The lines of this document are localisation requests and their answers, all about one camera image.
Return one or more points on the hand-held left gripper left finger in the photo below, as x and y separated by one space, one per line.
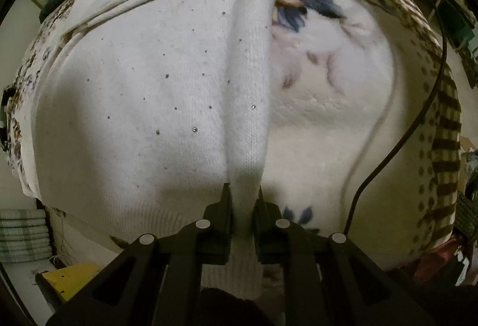
220 216

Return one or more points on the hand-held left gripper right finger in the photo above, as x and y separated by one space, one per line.
262 216

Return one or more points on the white knit sweater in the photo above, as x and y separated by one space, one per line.
149 87

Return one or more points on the floral printed blanket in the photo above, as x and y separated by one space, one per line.
336 94

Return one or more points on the yellow box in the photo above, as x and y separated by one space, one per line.
71 279

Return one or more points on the red cloth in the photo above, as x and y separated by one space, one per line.
437 255

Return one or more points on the green checked folded cloth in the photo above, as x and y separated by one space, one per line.
22 232

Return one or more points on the green crate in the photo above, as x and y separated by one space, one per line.
457 22

